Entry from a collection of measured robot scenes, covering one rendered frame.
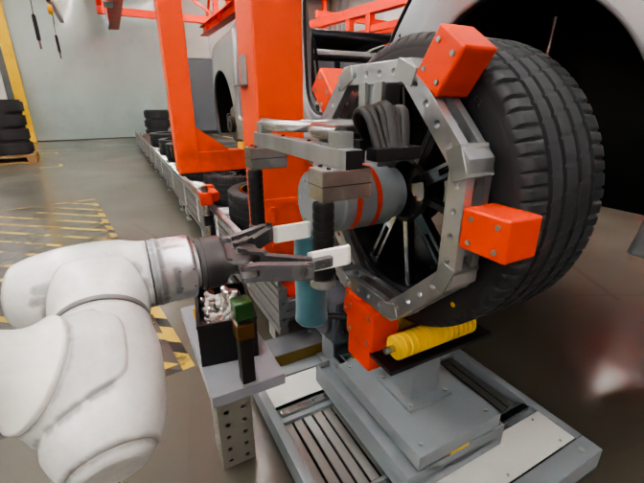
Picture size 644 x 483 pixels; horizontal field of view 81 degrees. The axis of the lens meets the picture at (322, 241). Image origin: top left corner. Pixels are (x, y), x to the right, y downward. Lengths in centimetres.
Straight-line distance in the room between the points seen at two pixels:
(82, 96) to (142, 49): 226
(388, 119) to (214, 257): 34
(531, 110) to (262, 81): 78
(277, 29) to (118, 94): 1252
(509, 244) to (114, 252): 54
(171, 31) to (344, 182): 268
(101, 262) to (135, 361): 14
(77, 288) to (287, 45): 98
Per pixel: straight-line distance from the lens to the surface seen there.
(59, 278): 50
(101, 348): 40
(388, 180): 81
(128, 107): 1372
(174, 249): 52
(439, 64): 70
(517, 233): 62
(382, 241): 103
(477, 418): 123
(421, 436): 114
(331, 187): 57
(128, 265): 50
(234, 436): 128
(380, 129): 61
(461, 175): 65
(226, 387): 92
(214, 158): 320
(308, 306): 99
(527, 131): 70
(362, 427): 124
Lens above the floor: 105
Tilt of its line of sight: 20 degrees down
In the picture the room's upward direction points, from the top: straight up
